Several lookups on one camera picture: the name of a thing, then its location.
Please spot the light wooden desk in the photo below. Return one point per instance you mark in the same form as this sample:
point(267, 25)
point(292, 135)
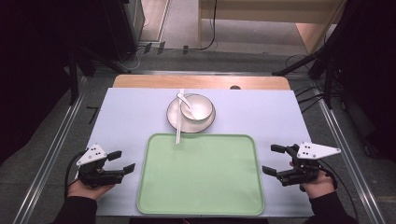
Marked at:
point(308, 34)

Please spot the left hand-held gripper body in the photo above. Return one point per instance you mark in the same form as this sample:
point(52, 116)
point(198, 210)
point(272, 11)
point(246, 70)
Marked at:
point(91, 155)

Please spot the white plate with dark rim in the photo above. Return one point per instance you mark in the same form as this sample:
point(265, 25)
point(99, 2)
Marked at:
point(190, 127)

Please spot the pale blue table mat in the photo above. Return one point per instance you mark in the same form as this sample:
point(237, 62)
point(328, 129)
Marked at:
point(124, 124)

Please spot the green plastic tray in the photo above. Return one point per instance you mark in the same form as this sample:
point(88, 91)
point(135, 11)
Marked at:
point(202, 177)

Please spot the white ceramic spoon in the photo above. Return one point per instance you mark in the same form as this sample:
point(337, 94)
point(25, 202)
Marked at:
point(190, 107)

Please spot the black stand legs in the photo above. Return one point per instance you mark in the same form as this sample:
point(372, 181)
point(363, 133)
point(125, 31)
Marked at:
point(299, 63)

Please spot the person's right hand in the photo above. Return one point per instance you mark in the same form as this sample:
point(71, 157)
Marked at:
point(322, 186)

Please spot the person's left hand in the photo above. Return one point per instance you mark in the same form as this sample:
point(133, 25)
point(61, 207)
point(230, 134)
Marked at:
point(84, 190)

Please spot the metal floor rail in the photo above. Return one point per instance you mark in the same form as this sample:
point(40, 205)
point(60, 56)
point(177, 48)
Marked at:
point(46, 161)
point(351, 161)

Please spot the white bowl with dark rim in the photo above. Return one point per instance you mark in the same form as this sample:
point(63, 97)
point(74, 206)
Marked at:
point(202, 107)

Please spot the dark curtain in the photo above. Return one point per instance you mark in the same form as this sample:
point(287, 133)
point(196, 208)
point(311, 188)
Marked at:
point(370, 71)
point(34, 62)

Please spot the wooden table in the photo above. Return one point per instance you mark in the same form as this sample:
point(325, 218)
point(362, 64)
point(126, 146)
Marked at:
point(174, 81)

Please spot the white chopstick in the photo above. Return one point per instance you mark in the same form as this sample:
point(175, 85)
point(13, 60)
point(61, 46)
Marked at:
point(180, 129)

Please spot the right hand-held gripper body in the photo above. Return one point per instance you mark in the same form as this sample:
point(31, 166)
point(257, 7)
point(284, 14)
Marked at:
point(314, 151)

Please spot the black cabinet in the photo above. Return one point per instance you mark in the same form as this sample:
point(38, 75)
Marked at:
point(121, 28)

